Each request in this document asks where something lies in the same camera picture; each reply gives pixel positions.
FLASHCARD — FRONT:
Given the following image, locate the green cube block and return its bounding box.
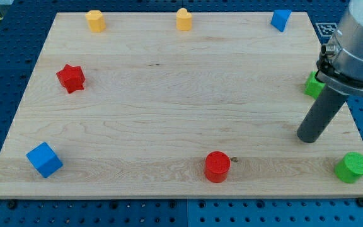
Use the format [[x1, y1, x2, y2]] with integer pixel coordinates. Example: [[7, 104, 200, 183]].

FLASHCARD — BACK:
[[304, 71, 325, 99]]

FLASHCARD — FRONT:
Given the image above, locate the yellow hexagon block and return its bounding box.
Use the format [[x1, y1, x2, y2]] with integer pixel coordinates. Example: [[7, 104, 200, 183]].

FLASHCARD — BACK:
[[85, 10, 106, 33]]

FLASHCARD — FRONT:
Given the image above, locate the green cylinder block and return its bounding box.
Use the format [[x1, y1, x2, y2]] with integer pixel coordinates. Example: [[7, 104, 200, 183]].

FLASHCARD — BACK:
[[334, 152, 363, 183]]

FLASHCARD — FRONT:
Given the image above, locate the blue triangle block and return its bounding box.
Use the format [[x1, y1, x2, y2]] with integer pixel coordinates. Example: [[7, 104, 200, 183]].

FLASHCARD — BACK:
[[270, 9, 292, 32]]

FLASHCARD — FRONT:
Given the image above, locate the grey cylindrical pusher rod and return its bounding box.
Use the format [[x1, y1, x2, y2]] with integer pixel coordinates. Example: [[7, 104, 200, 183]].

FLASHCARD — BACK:
[[297, 85, 349, 143]]

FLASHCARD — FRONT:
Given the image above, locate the red cylinder block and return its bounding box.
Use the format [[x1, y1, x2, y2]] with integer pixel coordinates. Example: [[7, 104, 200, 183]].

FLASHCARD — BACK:
[[204, 151, 231, 183]]

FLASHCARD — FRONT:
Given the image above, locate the yellow heart block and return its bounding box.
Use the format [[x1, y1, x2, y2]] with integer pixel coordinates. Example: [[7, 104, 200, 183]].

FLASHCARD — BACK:
[[176, 8, 192, 31]]

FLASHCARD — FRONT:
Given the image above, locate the wooden board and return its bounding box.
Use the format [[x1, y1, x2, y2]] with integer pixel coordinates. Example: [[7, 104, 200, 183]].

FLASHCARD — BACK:
[[0, 12, 363, 200]]

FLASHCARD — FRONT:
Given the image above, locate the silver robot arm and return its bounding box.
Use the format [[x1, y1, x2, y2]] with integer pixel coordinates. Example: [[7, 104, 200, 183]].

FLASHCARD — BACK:
[[297, 0, 363, 143]]

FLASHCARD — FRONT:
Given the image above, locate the fiducial marker tag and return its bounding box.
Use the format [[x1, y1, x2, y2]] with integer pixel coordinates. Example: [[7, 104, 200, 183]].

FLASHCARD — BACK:
[[316, 22, 337, 37]]

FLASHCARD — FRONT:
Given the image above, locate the red star block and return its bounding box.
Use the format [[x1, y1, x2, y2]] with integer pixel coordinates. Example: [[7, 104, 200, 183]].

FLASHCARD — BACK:
[[56, 64, 86, 94]]

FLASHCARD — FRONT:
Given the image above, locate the blue cube block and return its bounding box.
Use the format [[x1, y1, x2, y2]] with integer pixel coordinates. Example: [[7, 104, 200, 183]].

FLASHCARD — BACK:
[[26, 142, 63, 178]]

